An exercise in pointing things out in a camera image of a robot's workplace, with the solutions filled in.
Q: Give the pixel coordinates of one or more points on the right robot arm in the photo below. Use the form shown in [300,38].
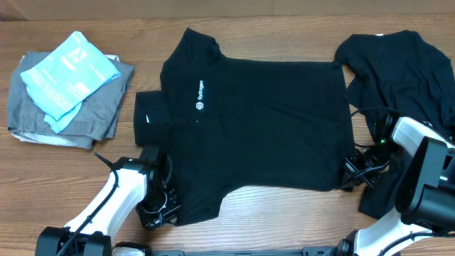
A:
[424,201]

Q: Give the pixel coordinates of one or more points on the white folded cloth underneath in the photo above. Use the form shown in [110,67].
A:
[42,139]

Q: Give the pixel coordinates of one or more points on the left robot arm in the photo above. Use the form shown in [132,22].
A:
[140,185]

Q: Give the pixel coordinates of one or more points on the black polo shirt with logo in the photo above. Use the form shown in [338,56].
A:
[228,123]

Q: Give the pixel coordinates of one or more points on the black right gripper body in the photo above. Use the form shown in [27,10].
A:
[365,167]

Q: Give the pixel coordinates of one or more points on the folded grey garment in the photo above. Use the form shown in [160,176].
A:
[103,106]

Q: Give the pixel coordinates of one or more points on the plain black t-shirt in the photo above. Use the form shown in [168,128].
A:
[399,74]

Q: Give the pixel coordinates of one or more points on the folded light blue garment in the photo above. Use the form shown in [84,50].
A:
[66,77]

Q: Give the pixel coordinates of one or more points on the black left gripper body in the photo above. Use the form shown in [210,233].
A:
[158,208]

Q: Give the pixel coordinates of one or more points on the brown cardboard barrier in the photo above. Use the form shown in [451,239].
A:
[45,10]

